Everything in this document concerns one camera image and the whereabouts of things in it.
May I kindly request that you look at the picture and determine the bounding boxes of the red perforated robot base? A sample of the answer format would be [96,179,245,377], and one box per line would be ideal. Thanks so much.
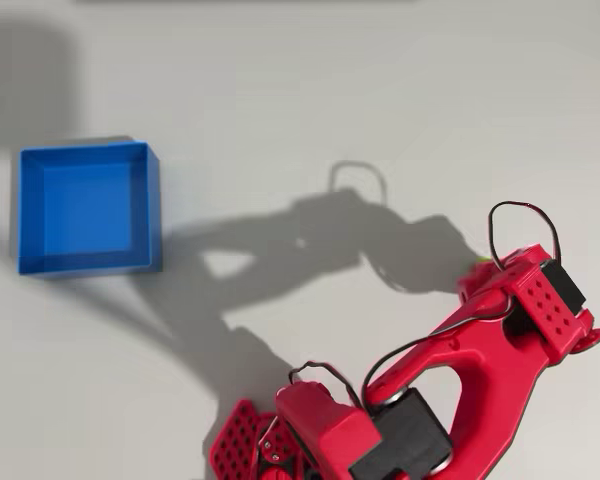
[207,398,326,480]

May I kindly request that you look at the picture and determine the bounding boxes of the blue plastic bin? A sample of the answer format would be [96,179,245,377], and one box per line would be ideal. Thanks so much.
[17,141,164,276]

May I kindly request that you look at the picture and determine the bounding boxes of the black red forearm cable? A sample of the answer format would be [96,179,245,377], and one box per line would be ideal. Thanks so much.
[362,307,511,407]

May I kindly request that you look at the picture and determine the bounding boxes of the black red wrist cable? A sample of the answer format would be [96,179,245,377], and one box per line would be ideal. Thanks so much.
[487,200,564,266]

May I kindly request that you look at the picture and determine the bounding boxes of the black red shoulder cable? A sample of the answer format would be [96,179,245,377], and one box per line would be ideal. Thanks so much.
[288,360,364,409]

